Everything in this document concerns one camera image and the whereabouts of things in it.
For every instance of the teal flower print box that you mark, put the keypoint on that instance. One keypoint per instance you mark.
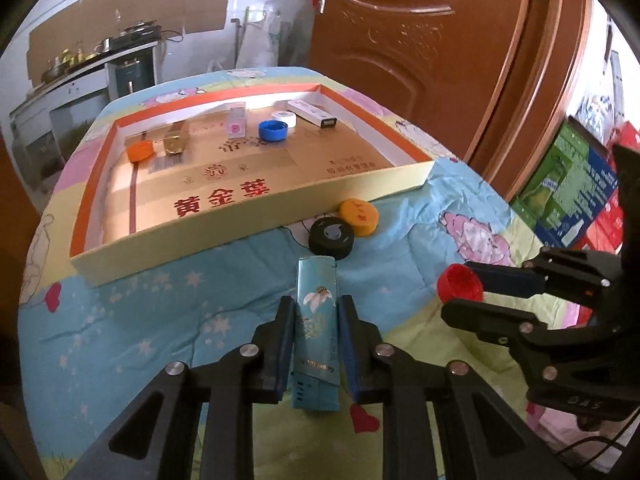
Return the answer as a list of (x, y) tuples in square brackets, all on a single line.
[(315, 305)]

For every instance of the green carton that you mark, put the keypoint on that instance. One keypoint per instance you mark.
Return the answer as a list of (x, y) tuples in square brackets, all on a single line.
[(565, 185)]

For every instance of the black bottle cap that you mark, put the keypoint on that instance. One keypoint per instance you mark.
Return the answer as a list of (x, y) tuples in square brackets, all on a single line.
[(330, 237)]

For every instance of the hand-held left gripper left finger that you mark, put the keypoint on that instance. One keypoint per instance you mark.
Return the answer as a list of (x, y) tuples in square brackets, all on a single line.
[(286, 347)]

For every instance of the cartoon printed blanket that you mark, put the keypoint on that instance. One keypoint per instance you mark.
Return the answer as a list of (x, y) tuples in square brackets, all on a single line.
[(125, 320)]

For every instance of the large orange bottle cap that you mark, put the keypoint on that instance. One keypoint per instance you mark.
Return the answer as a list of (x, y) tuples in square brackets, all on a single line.
[(359, 216)]

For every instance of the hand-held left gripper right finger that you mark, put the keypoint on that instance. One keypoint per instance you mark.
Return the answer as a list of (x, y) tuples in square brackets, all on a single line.
[(350, 355)]

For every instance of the small orange bottle cap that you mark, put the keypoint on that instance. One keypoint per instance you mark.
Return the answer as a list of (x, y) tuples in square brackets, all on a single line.
[(140, 151)]

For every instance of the black gas stove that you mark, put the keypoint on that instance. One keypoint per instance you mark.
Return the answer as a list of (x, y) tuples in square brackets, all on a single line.
[(137, 36)]

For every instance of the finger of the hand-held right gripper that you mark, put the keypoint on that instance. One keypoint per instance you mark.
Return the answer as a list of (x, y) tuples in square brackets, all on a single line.
[(500, 280), (500, 322)]

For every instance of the small pink and white box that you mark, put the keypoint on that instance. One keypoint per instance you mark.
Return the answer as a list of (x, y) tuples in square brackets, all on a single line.
[(236, 121)]

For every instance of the red carton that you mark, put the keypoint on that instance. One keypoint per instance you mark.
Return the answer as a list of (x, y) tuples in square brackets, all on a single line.
[(607, 220)]

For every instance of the metal wok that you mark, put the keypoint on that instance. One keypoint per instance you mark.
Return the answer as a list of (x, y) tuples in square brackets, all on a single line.
[(52, 72)]

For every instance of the metal pot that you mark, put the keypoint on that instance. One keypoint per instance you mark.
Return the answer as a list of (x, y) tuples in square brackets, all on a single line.
[(103, 45)]

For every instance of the shallow white and orange box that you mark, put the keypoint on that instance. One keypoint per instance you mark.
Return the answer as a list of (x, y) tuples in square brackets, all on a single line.
[(250, 240)]

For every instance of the small gold box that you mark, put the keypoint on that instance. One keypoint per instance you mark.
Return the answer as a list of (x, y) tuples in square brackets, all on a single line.
[(175, 140)]

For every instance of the white round cap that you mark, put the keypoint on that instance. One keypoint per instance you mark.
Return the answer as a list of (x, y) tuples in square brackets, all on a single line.
[(285, 119)]

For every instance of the red bottle cap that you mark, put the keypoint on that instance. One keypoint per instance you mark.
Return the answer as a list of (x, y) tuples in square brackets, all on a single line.
[(457, 285)]

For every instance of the white cartoon print box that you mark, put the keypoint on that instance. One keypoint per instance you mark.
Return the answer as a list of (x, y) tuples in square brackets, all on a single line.
[(310, 112)]

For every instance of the blue bottle cap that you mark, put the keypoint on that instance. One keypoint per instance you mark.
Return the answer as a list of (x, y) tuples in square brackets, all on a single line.
[(272, 131)]

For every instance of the kitchen counter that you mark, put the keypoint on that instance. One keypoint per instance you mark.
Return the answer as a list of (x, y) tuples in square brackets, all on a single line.
[(65, 95)]

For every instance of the cardboard sheets on wall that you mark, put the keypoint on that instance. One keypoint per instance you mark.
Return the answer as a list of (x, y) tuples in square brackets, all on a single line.
[(125, 0)]

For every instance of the white plastic bags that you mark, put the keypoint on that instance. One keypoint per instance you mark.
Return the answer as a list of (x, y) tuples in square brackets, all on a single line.
[(260, 40)]

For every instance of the dark green air fryer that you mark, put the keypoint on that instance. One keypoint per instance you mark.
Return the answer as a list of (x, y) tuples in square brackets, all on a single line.
[(132, 77)]

